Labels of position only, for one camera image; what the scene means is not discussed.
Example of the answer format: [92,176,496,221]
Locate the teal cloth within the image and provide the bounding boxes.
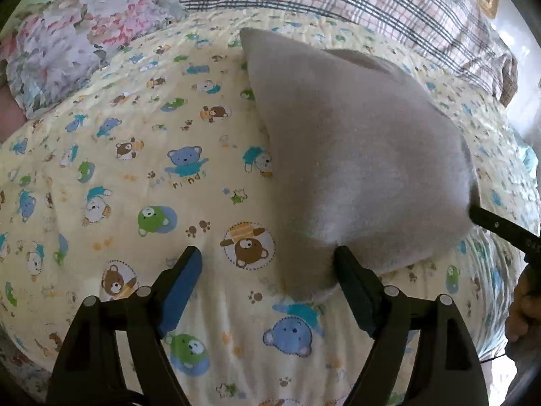
[513,131,539,174]

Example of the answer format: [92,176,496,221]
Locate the person's right hand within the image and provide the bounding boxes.
[505,268,541,343]

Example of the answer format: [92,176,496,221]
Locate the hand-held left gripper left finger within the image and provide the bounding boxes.
[46,245,204,406]

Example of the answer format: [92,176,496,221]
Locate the plaid pillow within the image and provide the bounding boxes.
[154,0,518,108]

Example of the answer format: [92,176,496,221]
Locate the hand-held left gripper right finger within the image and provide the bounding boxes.
[334,246,491,406]

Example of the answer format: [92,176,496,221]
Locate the floral pillow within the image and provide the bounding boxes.
[0,0,189,119]

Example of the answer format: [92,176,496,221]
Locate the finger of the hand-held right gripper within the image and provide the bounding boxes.
[469,203,541,267]

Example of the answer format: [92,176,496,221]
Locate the yellow bear print blanket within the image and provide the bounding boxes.
[0,8,541,406]

